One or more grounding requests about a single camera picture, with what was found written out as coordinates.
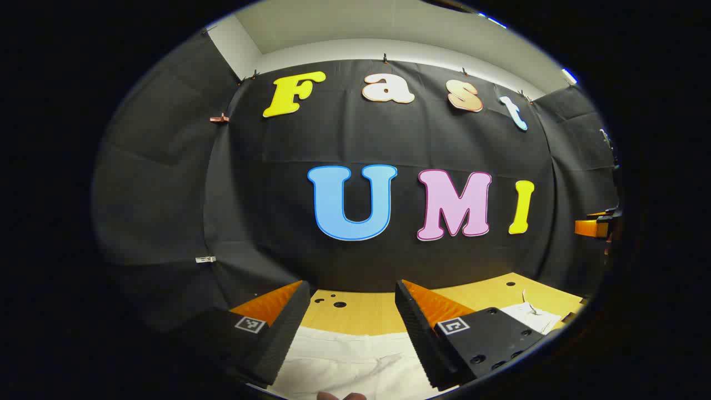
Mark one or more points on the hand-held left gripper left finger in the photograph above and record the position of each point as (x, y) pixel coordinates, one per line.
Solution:
(289, 333)

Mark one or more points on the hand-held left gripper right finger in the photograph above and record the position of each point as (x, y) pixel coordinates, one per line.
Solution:
(416, 333)

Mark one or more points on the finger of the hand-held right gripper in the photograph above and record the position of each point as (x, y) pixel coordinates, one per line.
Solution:
(590, 228)

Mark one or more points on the white jeans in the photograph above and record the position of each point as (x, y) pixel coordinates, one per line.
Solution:
(350, 361)

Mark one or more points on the small white cloth label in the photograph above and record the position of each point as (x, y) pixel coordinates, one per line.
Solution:
(205, 259)

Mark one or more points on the black backdrop cloth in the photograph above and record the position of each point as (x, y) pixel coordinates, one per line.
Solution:
(278, 194)

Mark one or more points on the ceiling light strip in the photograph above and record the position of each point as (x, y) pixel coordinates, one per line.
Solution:
(493, 20)
(569, 76)

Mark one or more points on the copper cloth clamp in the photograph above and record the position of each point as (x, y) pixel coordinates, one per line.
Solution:
(220, 118)

